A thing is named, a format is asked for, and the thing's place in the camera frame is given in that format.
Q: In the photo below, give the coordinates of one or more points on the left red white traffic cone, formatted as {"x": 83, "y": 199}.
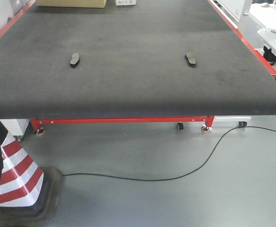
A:
{"x": 29, "y": 194}

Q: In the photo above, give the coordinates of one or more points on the white machine base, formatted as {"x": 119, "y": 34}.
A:
{"x": 258, "y": 25}

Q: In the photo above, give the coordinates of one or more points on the brown cardboard box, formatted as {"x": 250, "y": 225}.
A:
{"x": 72, "y": 3}

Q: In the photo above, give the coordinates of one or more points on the dark grey conveyor belt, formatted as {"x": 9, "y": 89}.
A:
{"x": 132, "y": 64}

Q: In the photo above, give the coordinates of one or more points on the red conveyor side rail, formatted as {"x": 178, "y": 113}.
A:
{"x": 231, "y": 12}

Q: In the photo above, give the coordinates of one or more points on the grey brake pad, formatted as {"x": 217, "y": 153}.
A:
{"x": 75, "y": 59}
{"x": 191, "y": 60}

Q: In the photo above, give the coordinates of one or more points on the long white box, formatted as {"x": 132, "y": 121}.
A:
{"x": 125, "y": 2}

